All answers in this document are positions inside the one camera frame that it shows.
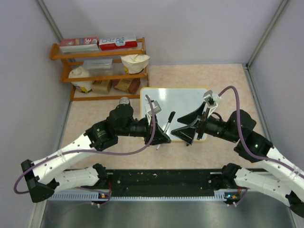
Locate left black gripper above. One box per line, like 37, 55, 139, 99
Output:
117, 114, 171, 147

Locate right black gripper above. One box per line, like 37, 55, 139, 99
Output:
171, 102, 239, 144

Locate white black marker pen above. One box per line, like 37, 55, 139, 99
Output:
156, 111, 176, 151

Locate yellow framed whiteboard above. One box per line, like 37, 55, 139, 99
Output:
140, 87, 207, 142

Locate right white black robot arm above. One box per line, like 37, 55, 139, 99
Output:
171, 110, 304, 217

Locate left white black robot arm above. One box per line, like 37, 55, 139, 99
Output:
21, 101, 171, 203

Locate black drink can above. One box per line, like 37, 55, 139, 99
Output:
119, 97, 131, 106

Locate reddish brown packet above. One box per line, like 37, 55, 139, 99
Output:
112, 78, 141, 94

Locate cream paper bag right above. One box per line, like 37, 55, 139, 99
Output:
121, 54, 150, 74

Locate tan brown box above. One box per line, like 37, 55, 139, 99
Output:
91, 80, 112, 95

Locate wooden three tier shelf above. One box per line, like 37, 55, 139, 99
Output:
49, 37, 149, 101

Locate clear plastic container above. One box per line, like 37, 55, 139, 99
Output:
82, 58, 114, 76

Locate red white box right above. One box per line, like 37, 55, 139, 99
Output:
99, 36, 138, 51

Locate red white box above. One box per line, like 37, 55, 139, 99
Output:
99, 36, 138, 51
59, 37, 99, 53

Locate white flour bag left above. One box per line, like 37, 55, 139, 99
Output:
68, 66, 94, 94

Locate red white box left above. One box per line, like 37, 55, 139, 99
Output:
59, 37, 99, 53

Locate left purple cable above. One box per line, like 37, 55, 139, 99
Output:
13, 94, 157, 206

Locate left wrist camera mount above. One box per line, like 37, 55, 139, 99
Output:
144, 100, 162, 124

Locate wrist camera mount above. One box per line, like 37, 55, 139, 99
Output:
144, 100, 162, 124
203, 90, 221, 117

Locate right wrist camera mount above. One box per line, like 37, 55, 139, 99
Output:
203, 90, 221, 117

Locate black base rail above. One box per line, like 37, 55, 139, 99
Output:
98, 169, 238, 197

